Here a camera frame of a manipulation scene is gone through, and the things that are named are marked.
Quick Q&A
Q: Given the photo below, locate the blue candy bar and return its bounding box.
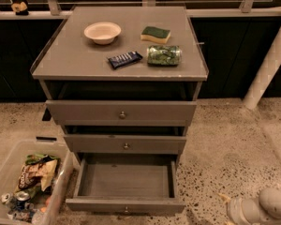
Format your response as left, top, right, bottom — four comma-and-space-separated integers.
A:
108, 52, 142, 69

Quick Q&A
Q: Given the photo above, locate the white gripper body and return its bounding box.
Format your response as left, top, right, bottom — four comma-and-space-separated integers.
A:
227, 198, 260, 225

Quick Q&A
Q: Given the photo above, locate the crushed can left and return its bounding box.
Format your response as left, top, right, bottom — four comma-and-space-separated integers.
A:
1, 193, 13, 204

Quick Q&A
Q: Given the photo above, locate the green chip bag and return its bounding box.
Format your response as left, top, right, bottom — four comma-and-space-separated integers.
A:
25, 154, 59, 165

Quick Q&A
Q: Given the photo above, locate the green snack bag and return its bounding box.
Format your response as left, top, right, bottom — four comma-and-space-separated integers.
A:
147, 45, 182, 67

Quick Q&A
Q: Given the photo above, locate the grey drawer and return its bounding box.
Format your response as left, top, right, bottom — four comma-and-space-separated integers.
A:
46, 100, 196, 127
67, 154, 185, 215
64, 134, 186, 154

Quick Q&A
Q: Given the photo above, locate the grey middle drawer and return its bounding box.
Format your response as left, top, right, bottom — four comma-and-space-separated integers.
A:
64, 134, 186, 154

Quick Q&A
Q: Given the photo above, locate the grey bottom drawer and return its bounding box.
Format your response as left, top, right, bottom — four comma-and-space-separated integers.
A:
67, 154, 185, 215

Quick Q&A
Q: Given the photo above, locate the clear plastic bin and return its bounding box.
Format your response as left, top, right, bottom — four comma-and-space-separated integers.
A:
0, 140, 73, 225

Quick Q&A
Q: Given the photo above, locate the green yellow sponge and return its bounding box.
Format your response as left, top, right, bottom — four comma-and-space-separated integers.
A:
140, 26, 170, 44

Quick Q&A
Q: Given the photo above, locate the grey drawer cabinet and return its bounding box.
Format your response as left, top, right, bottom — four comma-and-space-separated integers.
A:
30, 5, 210, 161

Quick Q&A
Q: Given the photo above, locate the yellow black object on ledge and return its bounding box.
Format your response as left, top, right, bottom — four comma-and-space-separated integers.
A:
11, 1, 29, 16

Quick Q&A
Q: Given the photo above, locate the brown chip bag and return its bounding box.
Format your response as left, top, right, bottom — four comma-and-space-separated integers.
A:
18, 159, 58, 191

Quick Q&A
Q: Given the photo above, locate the grey top drawer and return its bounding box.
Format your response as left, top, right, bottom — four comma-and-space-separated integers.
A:
46, 100, 196, 127

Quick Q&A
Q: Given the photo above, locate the white paper bowl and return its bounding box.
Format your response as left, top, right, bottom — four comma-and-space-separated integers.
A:
84, 22, 122, 45

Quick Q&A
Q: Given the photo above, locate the silver soda can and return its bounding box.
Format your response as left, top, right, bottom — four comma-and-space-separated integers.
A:
15, 191, 31, 206

